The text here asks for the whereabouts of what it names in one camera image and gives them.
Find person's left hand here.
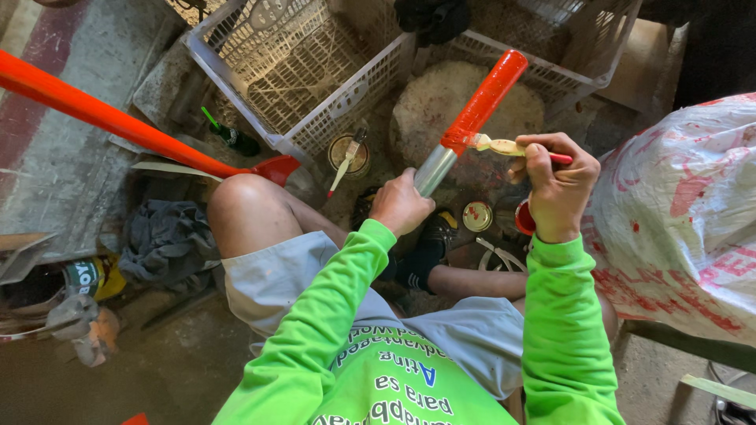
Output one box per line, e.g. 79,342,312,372
369,167,437,238

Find person's right hand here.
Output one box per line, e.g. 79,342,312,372
508,132,602,244

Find paintbrush with red-stained handle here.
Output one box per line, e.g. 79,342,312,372
467,133,574,166

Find metal pipe part painted red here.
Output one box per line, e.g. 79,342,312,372
413,50,529,198

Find open paint can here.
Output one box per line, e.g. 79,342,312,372
328,133,372,180

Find black shoe with sock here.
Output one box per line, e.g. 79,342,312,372
395,209,459,294

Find round metal can lid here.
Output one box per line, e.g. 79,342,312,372
462,201,494,233

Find red paint can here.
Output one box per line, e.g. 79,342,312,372
514,198,537,237

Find black cloth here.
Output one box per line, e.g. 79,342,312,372
394,0,471,48

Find white plastic lattice crate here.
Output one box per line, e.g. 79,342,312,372
186,0,416,163
413,0,643,119

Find grey shorts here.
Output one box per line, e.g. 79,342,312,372
221,230,525,401

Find dark green glass bottle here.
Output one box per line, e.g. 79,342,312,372
201,106,261,158

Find green printed shirt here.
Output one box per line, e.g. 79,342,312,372
307,325,521,425

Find pale wooden strip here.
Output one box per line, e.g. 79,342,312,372
131,161,226,183

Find light wooden board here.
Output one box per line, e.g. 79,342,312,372
595,18,672,114

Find grey crumpled cloth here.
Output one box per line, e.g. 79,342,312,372
118,200,222,294

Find white sack with red print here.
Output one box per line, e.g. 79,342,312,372
582,91,756,349

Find green and yellow labelled can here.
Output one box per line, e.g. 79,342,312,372
62,255,127,301

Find grey concrete slab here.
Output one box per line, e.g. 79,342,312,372
0,0,196,263

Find crumpled clear plastic bag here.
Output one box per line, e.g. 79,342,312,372
46,294,122,368

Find pale green wooden plank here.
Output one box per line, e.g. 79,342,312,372
679,373,756,410

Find white-handled paintbrush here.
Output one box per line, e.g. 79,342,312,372
328,127,368,198

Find white plastic strap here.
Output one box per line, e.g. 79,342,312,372
475,236,529,273

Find shovel with orange handle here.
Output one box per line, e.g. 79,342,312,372
0,49,302,188

